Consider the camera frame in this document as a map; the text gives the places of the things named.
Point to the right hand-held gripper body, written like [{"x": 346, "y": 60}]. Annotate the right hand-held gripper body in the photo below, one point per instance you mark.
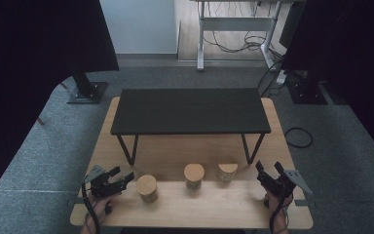
[{"x": 279, "y": 185}]

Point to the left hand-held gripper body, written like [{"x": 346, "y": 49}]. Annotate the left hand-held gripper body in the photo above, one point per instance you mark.
[{"x": 102, "y": 187}]

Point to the glass jar with wooden lid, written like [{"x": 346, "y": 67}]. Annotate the glass jar with wooden lid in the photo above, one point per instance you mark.
[{"x": 146, "y": 187}]

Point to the wooden cylinder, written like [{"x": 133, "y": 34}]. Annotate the wooden cylinder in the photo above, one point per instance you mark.
[
  {"x": 194, "y": 174},
  {"x": 227, "y": 170}
]

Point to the black shelf with metal legs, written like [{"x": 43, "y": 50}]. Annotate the black shelf with metal legs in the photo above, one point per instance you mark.
[{"x": 191, "y": 110}]

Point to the person's left hand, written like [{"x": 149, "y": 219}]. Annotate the person's left hand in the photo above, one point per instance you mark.
[{"x": 101, "y": 208}]

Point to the person's right hand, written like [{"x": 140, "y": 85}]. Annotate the person's right hand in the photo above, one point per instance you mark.
[{"x": 280, "y": 208}]

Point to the black stand with square base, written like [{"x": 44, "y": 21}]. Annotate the black stand with square base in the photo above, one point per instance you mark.
[
  {"x": 306, "y": 92},
  {"x": 87, "y": 91}
]

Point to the white power strip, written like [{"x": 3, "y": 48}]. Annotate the white power strip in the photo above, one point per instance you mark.
[{"x": 281, "y": 78}]

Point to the black curtain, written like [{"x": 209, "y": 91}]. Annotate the black curtain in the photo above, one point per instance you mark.
[
  {"x": 29, "y": 65},
  {"x": 347, "y": 48}
]

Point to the grey table bracket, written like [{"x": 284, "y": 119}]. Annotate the grey table bracket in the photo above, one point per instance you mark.
[
  {"x": 79, "y": 201},
  {"x": 302, "y": 202}
]

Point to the white metal desk frame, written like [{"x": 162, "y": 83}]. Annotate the white metal desk frame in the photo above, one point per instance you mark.
[{"x": 237, "y": 23}]

